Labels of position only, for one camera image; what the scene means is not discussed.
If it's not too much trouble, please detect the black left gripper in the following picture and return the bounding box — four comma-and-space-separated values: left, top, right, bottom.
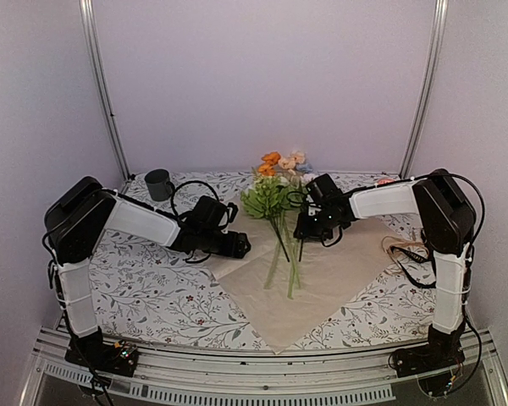
199, 228, 251, 260

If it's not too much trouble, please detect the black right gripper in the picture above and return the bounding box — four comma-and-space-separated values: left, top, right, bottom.
293, 209, 340, 242

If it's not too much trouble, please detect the peach wrapping paper sheet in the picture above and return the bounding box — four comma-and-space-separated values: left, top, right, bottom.
207, 209, 395, 353

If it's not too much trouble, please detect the orange fake flower stem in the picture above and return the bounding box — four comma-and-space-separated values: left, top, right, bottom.
256, 151, 301, 289

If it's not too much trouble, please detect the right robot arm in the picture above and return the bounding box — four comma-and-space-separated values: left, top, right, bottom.
294, 169, 484, 369

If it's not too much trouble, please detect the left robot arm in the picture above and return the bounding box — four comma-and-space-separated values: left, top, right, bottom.
41, 176, 251, 367

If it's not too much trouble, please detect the red patterned small dish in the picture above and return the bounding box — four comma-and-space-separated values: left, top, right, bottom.
377, 178, 395, 186

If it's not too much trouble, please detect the tan ribbon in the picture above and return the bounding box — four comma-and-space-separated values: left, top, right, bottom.
381, 235, 429, 275

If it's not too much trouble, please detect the black printed ribbon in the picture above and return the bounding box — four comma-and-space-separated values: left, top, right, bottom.
386, 229, 436, 289

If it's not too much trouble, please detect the dark grey mug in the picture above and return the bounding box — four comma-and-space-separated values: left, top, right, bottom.
144, 168, 174, 202

